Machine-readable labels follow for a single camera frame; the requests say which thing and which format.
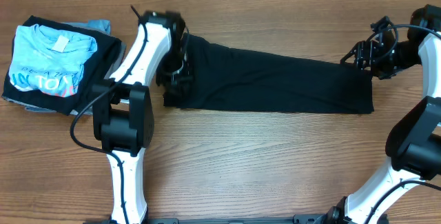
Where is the black t-shirt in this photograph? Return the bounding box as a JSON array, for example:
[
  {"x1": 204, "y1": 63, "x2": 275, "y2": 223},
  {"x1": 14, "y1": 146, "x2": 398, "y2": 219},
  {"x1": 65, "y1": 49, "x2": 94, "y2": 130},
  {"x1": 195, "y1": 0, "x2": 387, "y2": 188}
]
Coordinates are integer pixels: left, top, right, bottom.
[{"x1": 163, "y1": 35, "x2": 374, "y2": 114}]

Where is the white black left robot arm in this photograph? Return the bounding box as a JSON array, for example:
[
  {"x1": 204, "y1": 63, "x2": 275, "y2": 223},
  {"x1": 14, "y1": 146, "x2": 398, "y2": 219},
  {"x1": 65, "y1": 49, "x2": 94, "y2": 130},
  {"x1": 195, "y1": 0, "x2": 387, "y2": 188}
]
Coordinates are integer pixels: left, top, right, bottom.
[{"x1": 92, "y1": 11, "x2": 194, "y2": 223}]

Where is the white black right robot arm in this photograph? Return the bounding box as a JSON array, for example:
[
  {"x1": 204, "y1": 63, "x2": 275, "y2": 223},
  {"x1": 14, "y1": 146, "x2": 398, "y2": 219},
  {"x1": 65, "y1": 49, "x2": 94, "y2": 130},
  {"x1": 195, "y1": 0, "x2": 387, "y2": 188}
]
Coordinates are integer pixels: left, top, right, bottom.
[{"x1": 313, "y1": 4, "x2": 440, "y2": 223}]

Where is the black folded garment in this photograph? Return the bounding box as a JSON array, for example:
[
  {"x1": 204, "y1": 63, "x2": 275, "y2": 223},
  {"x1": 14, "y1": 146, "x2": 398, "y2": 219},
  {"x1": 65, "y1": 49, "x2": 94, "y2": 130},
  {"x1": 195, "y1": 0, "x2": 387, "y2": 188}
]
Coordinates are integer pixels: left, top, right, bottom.
[{"x1": 2, "y1": 16, "x2": 125, "y2": 115}]

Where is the grey folded garment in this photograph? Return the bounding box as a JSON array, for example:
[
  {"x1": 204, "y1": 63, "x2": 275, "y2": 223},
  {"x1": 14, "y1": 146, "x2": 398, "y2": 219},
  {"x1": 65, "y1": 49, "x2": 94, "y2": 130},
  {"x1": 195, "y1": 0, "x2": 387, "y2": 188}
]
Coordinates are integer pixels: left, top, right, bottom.
[{"x1": 70, "y1": 42, "x2": 127, "y2": 116}]

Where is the light blue printed t-shirt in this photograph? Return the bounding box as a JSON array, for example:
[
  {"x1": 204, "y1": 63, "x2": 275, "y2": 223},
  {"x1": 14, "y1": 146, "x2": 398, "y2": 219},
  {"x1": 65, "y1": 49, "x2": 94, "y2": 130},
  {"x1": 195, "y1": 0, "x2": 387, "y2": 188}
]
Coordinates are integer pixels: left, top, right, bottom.
[{"x1": 8, "y1": 24, "x2": 98, "y2": 98}]

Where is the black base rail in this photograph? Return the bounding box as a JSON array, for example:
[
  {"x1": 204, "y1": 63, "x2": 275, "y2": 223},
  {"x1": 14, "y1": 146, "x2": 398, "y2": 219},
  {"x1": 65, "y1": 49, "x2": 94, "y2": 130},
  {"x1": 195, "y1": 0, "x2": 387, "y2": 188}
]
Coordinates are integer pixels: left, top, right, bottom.
[{"x1": 142, "y1": 214, "x2": 331, "y2": 224}]

